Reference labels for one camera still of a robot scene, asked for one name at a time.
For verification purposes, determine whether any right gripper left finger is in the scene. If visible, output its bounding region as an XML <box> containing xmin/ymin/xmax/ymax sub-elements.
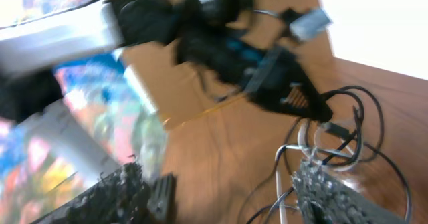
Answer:
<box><xmin>34</xmin><ymin>162</ymin><xmax>177</xmax><ymax>224</ymax></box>

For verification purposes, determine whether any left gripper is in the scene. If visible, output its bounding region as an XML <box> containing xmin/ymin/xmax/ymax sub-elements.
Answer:
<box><xmin>176</xmin><ymin>29</ymin><xmax>332</xmax><ymax>122</ymax></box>

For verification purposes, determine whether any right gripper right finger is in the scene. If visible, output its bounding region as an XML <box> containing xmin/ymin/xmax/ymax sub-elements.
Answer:
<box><xmin>292</xmin><ymin>160</ymin><xmax>406</xmax><ymax>224</ymax></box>

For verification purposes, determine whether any white usb cable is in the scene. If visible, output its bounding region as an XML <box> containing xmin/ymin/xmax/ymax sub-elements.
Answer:
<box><xmin>274</xmin><ymin>118</ymin><xmax>364</xmax><ymax>224</ymax></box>

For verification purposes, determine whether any black usb cable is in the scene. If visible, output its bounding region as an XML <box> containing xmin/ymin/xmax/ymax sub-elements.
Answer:
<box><xmin>237</xmin><ymin>116</ymin><xmax>413</xmax><ymax>224</ymax></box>

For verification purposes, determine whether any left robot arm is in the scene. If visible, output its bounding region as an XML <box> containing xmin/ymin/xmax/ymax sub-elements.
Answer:
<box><xmin>1</xmin><ymin>0</ymin><xmax>332</xmax><ymax>183</ymax></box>

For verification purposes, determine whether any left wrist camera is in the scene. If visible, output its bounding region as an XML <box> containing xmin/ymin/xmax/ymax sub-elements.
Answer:
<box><xmin>280</xmin><ymin>8</ymin><xmax>332</xmax><ymax>42</ymax></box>

